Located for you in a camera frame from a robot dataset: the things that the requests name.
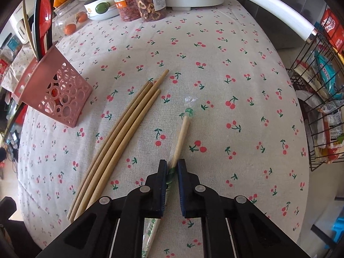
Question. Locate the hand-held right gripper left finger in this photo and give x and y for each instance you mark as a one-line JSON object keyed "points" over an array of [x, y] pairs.
{"points": [[163, 188]]}

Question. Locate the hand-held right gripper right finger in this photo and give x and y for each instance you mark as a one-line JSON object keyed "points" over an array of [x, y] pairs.
{"points": [[181, 188]]}

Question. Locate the plastic-wrapped disposable chopsticks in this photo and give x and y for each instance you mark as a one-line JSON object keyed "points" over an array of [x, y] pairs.
{"points": [[182, 134]]}

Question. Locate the pink perforated utensil holder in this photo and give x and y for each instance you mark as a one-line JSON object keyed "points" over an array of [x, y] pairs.
{"points": [[64, 96]]}

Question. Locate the black chopstick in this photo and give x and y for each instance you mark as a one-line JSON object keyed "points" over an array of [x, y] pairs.
{"points": [[37, 18], [49, 39]]}

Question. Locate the light wooden chopstick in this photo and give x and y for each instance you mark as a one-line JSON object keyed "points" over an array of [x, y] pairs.
{"points": [[26, 27]]}

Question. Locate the red plastic spoon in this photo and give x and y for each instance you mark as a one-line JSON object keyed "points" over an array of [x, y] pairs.
{"points": [[44, 8]]}

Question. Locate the blue plastic stool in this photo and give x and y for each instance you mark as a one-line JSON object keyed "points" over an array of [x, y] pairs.
{"points": [[339, 228]]}

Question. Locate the small orange fruit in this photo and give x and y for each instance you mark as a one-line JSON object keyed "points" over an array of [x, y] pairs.
{"points": [[70, 29], [81, 17]]}

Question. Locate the white ceramic bowl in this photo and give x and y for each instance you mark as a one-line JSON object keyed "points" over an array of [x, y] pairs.
{"points": [[107, 12]]}

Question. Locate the jar of dried fruit slices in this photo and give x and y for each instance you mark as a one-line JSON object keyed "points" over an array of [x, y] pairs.
{"points": [[149, 2]]}

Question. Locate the blue snack packet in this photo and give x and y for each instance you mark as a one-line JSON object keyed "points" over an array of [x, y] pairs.
{"points": [[326, 70]]}

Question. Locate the jar of red goji berries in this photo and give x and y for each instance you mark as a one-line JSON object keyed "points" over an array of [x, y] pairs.
{"points": [[125, 2]]}

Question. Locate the floral side table cloth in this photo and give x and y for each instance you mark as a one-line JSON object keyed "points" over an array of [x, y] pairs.
{"points": [[14, 70]]}

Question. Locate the clear glass jar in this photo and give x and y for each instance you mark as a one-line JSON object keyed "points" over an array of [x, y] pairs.
{"points": [[67, 16]]}

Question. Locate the black-lidded jar with teal label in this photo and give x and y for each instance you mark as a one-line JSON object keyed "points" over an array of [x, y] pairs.
{"points": [[13, 45]]}

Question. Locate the cream air fryer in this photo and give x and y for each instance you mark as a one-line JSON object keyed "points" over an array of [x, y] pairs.
{"points": [[20, 29]]}

